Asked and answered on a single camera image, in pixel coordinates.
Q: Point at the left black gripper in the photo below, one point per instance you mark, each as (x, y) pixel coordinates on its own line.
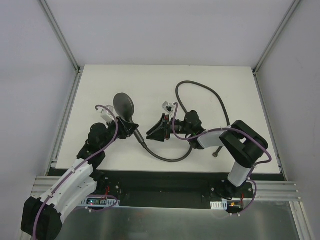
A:
(124, 127)

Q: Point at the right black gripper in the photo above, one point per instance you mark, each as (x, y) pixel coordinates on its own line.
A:
(167, 127)

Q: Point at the grey shower head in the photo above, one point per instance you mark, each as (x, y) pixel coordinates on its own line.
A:
(125, 109)

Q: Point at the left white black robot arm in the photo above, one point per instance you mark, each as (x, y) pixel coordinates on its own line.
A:
(43, 216)

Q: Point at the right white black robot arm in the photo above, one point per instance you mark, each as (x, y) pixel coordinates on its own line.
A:
(245, 145)

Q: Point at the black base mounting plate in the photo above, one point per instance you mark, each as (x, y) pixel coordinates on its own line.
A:
(180, 190)

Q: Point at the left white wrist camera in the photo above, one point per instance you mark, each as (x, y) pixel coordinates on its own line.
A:
(106, 113)

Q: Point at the left aluminium side rail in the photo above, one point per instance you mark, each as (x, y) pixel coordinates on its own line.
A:
(58, 139)

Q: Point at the right aluminium frame post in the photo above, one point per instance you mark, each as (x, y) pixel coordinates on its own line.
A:
(276, 35)

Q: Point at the aluminium frame post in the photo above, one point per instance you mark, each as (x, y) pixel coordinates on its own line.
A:
(276, 35)
(59, 34)

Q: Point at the left aluminium frame post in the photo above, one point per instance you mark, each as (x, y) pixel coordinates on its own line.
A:
(59, 34)

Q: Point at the aluminium front rail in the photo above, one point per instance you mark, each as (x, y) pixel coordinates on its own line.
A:
(271, 191)

